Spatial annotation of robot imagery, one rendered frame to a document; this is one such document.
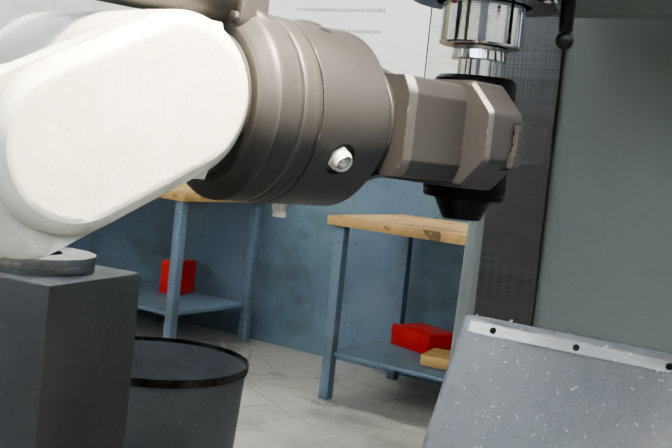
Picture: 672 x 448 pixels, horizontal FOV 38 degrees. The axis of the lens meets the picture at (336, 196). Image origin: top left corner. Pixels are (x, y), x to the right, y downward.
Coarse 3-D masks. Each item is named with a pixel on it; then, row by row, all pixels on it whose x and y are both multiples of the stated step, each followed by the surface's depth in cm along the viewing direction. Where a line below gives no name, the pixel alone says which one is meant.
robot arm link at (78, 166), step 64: (64, 64) 34; (128, 64) 35; (192, 64) 37; (0, 128) 33; (64, 128) 34; (128, 128) 35; (192, 128) 37; (0, 192) 33; (64, 192) 34; (128, 192) 36; (0, 256) 36
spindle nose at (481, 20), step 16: (448, 0) 55; (464, 0) 54; (480, 0) 54; (496, 0) 54; (448, 16) 55; (464, 16) 54; (480, 16) 54; (496, 16) 54; (512, 16) 54; (448, 32) 55; (464, 32) 54; (480, 32) 54; (496, 32) 54; (512, 32) 54; (512, 48) 55
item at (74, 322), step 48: (0, 288) 74; (48, 288) 73; (96, 288) 78; (0, 336) 75; (48, 336) 73; (96, 336) 79; (0, 384) 75; (48, 384) 74; (96, 384) 79; (0, 432) 75; (48, 432) 75; (96, 432) 80
